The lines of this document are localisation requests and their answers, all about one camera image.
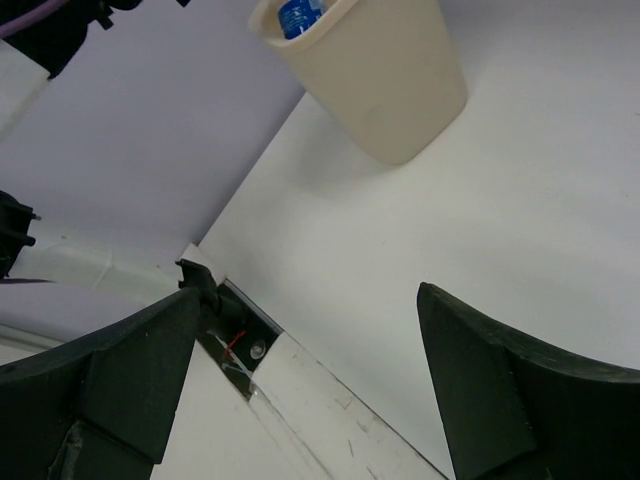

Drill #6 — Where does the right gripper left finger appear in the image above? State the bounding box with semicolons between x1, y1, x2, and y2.
1;289;200;479

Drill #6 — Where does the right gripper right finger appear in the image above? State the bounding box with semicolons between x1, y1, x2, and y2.
417;283;639;479

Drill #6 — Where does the clear bottle blue label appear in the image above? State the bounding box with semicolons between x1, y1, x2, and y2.
277;0;328;40

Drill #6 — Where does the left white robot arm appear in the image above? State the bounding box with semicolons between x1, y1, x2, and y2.
1;1;234;268

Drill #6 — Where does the beige plastic waste bin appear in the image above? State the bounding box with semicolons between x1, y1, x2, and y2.
249;1;468;164

